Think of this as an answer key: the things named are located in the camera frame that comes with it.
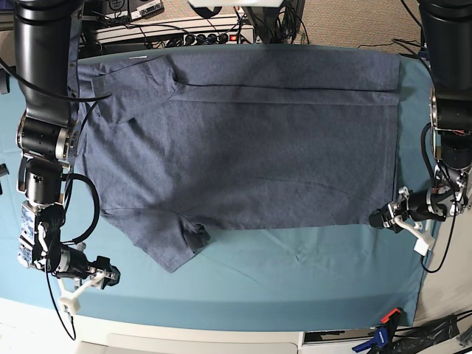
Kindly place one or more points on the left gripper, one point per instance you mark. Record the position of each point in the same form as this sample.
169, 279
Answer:
430, 204

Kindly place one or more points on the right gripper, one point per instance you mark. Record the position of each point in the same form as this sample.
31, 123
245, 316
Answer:
70, 263

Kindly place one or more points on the blue-grey heathered T-shirt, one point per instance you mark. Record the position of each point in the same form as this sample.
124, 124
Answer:
239, 141

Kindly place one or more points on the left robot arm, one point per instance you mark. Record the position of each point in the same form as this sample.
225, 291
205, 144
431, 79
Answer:
446, 139

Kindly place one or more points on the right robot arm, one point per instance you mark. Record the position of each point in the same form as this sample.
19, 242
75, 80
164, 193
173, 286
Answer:
46, 47

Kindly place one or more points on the teal table cloth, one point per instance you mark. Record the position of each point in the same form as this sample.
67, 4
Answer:
328, 278

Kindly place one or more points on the blue orange clamp bottom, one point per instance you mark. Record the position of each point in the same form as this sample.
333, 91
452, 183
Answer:
383, 335

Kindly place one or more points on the black plastic bag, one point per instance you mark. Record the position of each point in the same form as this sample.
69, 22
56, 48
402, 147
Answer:
425, 336

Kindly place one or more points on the black clamp left edge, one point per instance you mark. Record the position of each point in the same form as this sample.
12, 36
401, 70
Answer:
4, 82

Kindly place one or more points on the white power strip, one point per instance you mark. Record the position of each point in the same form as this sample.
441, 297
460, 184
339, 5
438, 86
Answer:
171, 35

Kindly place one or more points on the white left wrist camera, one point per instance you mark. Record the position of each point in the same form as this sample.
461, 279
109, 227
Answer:
424, 243

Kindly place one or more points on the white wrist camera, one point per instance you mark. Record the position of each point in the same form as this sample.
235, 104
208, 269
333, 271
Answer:
424, 243
68, 301

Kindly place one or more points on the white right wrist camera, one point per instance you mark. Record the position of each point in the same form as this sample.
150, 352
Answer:
68, 301

